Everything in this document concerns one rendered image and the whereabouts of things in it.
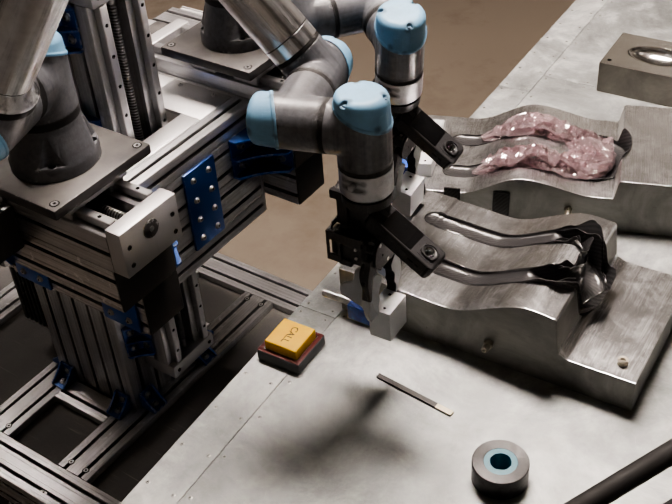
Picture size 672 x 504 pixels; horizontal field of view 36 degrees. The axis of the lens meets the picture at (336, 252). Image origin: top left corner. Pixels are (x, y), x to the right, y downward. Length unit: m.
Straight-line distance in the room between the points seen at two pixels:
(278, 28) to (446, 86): 2.54
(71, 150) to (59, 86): 0.11
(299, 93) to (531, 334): 0.51
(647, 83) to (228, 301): 1.17
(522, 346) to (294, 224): 1.76
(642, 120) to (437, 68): 2.10
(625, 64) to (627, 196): 0.49
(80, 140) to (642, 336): 0.94
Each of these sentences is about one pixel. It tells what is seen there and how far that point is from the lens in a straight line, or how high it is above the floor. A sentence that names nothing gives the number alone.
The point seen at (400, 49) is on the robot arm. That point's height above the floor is 1.25.
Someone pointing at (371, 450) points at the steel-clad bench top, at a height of 0.80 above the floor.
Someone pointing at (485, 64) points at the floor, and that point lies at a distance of 4.11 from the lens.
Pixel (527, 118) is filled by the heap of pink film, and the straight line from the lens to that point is 2.02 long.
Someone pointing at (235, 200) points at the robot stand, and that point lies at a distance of 2.11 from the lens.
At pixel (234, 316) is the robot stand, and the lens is 2.64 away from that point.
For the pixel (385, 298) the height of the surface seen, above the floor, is 0.96.
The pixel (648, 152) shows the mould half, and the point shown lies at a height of 0.91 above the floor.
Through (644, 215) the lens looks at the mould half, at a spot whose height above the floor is 0.84.
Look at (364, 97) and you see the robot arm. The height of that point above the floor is 1.30.
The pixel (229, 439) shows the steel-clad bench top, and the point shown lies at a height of 0.80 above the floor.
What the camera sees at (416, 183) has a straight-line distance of 1.78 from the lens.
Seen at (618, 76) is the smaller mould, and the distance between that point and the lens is 2.33.
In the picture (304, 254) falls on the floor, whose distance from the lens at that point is 3.17.
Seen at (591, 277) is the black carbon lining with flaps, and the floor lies 0.88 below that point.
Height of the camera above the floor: 1.98
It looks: 39 degrees down
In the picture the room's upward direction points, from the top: 5 degrees counter-clockwise
